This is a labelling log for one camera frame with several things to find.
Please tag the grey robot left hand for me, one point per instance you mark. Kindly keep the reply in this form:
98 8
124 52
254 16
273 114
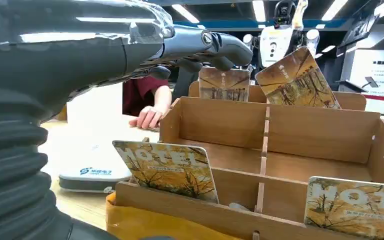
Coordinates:
62 56

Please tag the person's hand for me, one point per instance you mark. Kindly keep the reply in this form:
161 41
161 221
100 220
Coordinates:
147 117

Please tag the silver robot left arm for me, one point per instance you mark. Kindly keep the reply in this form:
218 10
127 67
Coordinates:
10 175

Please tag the person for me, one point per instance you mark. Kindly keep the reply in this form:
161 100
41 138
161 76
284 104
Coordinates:
139 92

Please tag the grey white card reader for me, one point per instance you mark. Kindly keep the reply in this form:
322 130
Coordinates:
94 172

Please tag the wooden card box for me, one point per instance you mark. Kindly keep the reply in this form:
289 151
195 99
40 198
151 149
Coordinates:
231 132

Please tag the white and black humanoid robot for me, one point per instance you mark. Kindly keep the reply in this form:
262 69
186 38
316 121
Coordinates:
278 43

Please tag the white sign board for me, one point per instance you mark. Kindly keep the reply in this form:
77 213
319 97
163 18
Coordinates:
377 73

